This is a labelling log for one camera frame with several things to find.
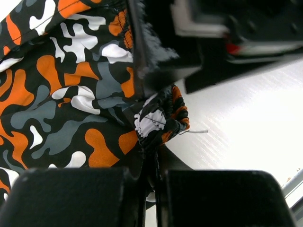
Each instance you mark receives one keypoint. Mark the orange black camo shorts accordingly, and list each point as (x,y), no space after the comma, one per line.
(67,96)

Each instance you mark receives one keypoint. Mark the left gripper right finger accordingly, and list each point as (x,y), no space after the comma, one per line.
(165,160)

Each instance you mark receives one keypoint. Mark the aluminium mounting rail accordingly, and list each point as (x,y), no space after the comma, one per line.
(293,191)

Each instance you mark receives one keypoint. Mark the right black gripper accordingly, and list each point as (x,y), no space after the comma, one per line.
(237,38)

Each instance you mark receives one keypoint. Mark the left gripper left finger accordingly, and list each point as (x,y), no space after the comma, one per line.
(138,172)

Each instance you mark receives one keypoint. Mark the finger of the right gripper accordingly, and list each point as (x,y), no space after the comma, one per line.
(161,57)

